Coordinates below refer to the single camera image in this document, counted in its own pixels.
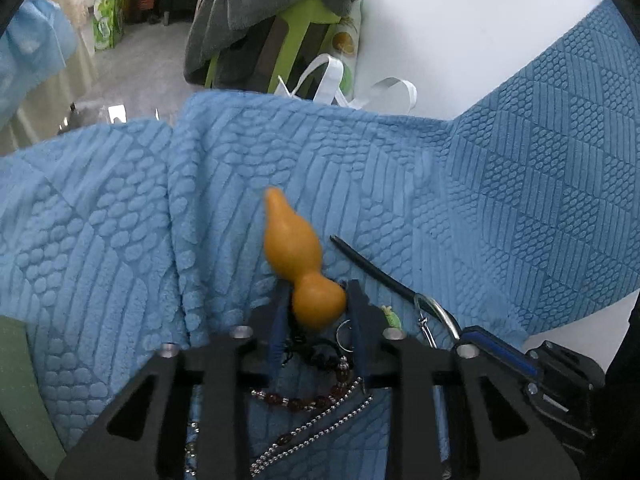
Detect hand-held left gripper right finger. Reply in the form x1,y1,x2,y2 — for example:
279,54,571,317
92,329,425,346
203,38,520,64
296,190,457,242
345,279,583,480

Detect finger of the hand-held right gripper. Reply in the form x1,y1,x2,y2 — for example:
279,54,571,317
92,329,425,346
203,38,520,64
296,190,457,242
457,325,542,382

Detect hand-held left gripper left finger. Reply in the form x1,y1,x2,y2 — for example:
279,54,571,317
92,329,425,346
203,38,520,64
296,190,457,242
55,280,292,480

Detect silver metal ring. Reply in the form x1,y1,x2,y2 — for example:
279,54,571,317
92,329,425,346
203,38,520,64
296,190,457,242
413,293,463,348

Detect black strap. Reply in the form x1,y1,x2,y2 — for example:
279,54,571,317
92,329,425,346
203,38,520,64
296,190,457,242
329,234,420,302

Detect red-brown beaded bracelet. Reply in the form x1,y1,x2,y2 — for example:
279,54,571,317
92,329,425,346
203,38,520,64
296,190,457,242
250,357,362,412

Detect silver ball chain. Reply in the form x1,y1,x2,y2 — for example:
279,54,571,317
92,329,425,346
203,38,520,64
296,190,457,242
249,377,374,477

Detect orange gourd ornament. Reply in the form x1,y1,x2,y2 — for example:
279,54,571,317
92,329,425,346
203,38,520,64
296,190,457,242
263,186,348,331

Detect pale green cardboard box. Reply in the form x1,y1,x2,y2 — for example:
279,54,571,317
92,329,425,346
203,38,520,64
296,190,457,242
0,316,69,467

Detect small silver keyring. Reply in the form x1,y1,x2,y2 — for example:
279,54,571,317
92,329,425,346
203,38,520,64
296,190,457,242
335,319,358,357

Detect blue textured blanket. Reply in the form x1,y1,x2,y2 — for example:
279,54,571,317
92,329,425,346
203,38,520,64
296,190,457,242
0,0,640,480

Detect green plastic stool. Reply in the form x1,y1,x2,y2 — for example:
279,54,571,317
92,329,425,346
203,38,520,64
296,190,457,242
203,0,347,95

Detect beige bed skirt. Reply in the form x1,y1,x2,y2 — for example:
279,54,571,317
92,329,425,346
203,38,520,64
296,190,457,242
0,0,101,157

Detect green printed bag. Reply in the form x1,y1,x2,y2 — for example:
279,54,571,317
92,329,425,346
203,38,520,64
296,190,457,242
92,0,129,53

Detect light blue bedding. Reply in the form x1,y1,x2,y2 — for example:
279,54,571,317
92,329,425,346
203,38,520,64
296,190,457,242
0,0,77,128

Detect black cord bracelet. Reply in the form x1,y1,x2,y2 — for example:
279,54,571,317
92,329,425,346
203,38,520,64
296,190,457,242
284,332,347,372

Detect white ribbon handles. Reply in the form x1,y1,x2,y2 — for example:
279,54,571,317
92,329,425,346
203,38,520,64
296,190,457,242
273,54,419,115

